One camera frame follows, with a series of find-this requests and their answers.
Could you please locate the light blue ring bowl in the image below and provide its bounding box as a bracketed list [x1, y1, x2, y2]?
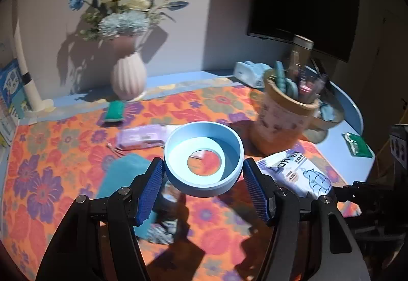
[164, 121, 244, 197]

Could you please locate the green packet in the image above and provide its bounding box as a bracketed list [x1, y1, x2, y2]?
[342, 132, 373, 158]

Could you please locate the white tissue packet with print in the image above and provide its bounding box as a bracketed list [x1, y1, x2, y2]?
[257, 150, 332, 199]

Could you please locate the floral orange tablecloth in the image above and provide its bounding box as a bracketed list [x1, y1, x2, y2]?
[0, 78, 365, 281]

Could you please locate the teal cloth pouch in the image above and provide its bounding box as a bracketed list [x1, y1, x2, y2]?
[95, 154, 177, 245]

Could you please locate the amber glass plate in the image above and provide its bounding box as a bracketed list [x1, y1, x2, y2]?
[301, 92, 345, 144]

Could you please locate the clear plastic straw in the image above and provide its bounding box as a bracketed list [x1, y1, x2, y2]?
[107, 143, 124, 158]

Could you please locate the brown paper pen holder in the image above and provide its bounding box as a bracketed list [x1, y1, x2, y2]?
[250, 69, 319, 155]

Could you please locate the purple wet wipes pack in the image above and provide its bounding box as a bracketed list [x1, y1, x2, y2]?
[116, 124, 169, 150]

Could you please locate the green small pouch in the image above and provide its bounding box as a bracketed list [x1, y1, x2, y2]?
[104, 101, 125, 123]

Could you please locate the stack of books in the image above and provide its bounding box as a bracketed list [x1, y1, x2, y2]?
[0, 58, 31, 149]

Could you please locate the beige thermos bottle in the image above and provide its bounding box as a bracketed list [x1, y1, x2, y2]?
[288, 35, 314, 72]

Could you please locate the pink ribbed vase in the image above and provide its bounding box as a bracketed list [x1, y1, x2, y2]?
[111, 36, 147, 101]

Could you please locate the black television screen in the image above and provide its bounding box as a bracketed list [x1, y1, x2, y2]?
[247, 0, 360, 62]

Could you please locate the artificial flower bouquet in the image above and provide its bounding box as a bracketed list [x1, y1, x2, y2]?
[68, 0, 189, 41]

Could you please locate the white desk lamp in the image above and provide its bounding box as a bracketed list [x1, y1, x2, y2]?
[5, 0, 55, 115]

